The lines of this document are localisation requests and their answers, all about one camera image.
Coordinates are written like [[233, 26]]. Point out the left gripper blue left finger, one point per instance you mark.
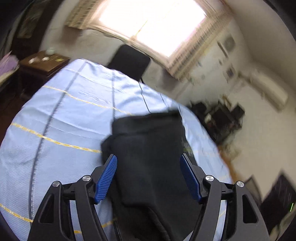
[[102, 177]]

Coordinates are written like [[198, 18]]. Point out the dark wooden nightstand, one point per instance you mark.
[[36, 70]]

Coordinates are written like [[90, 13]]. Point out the black printed sweatshirt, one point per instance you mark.
[[149, 196]]

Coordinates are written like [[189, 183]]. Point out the purple cloth pile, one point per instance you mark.
[[8, 63]]

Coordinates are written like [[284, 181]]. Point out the right striped curtain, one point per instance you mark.
[[191, 51]]

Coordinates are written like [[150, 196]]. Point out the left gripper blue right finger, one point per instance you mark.
[[190, 177]]

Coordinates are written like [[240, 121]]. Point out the left striped curtain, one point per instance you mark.
[[80, 17]]

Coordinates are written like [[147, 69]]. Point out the bright window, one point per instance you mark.
[[160, 27]]

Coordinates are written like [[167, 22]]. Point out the dark cluttered desk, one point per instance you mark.
[[219, 121]]

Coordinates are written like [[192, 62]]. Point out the black office chair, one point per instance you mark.
[[130, 62]]

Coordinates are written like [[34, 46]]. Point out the striped curtain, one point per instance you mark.
[[191, 51], [80, 17]]

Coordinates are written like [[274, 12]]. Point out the light blue checked bedsheet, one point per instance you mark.
[[57, 135]]

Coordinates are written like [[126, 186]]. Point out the white wall air conditioner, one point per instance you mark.
[[267, 87]]

